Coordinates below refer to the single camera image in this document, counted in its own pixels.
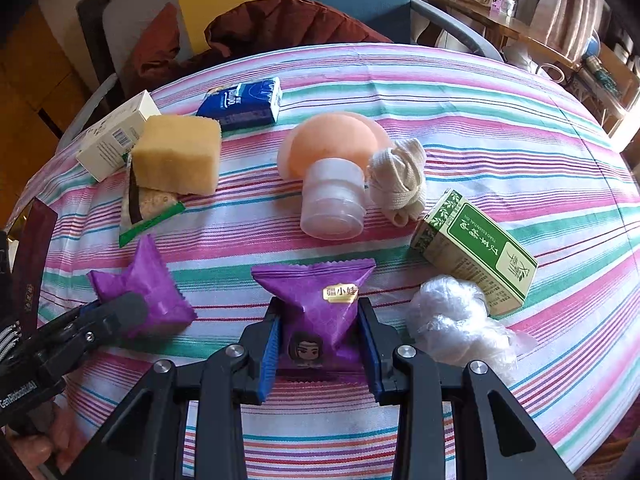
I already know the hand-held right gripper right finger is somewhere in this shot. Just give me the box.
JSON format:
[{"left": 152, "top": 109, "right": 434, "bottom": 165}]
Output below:
[{"left": 356, "top": 296, "right": 576, "bottom": 480}]

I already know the blue tissue pack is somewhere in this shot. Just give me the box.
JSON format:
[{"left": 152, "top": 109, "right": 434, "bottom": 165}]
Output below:
[{"left": 196, "top": 76, "right": 282, "bottom": 132}]

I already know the pink beige curtain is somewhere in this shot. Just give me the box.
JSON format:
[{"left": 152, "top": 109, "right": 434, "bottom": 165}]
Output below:
[{"left": 515, "top": 0, "right": 608, "bottom": 58}]

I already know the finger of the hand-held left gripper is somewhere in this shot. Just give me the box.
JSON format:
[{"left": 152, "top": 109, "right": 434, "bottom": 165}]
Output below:
[
  {"left": 50, "top": 301, "right": 103, "bottom": 333},
  {"left": 30, "top": 291, "right": 149, "bottom": 376}
]

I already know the green white carton box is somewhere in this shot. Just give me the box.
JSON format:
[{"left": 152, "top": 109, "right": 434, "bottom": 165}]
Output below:
[{"left": 410, "top": 188, "right": 538, "bottom": 320}]

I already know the purple snack packet cartoon figure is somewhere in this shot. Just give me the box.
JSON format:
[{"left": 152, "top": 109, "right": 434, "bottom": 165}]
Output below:
[{"left": 251, "top": 258, "right": 377, "bottom": 376}]

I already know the gold tin box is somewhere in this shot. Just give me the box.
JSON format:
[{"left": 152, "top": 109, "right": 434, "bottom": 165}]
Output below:
[{"left": 0, "top": 199, "right": 60, "bottom": 333}]

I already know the translucent plastic jar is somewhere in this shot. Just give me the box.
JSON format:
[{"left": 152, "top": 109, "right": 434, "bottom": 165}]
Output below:
[{"left": 300, "top": 157, "right": 367, "bottom": 239}]

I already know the white cardboard box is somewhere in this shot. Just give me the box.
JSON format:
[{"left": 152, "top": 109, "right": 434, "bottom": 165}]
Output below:
[{"left": 76, "top": 90, "right": 162, "bottom": 182}]

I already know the plain purple snack packet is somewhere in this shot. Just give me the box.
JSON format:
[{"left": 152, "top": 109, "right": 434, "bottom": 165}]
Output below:
[{"left": 87, "top": 234, "right": 198, "bottom": 339}]

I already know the white sock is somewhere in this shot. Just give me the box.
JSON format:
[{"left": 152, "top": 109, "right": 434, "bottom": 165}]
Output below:
[{"left": 367, "top": 140, "right": 428, "bottom": 227}]

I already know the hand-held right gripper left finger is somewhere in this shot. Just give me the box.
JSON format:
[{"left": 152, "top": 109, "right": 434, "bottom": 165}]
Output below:
[{"left": 62, "top": 296, "right": 281, "bottom": 480}]

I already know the wooden side table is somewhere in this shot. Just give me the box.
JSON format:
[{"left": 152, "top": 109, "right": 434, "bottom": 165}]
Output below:
[{"left": 424, "top": 0, "right": 583, "bottom": 68}]

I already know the person's left hand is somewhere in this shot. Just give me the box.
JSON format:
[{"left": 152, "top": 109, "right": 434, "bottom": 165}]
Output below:
[{"left": 5, "top": 427, "right": 56, "bottom": 468}]

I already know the green white cracker packet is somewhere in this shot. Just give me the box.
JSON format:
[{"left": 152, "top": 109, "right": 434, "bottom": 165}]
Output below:
[{"left": 118, "top": 152, "right": 186, "bottom": 248}]

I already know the clear plastic bag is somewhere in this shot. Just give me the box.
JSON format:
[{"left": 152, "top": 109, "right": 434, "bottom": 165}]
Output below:
[{"left": 406, "top": 275, "right": 538, "bottom": 376}]

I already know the yellow sponge block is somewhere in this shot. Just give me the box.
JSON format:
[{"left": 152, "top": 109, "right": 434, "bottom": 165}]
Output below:
[{"left": 131, "top": 114, "right": 222, "bottom": 197}]

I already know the maroon jacket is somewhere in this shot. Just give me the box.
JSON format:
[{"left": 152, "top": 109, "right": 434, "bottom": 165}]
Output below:
[{"left": 132, "top": 0, "right": 393, "bottom": 93}]

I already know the striped tablecloth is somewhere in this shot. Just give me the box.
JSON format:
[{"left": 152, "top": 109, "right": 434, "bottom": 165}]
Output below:
[{"left": 5, "top": 42, "right": 640, "bottom": 480}]

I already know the white coiled cable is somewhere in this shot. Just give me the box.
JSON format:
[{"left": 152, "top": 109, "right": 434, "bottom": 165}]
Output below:
[{"left": 535, "top": 61, "right": 568, "bottom": 85}]

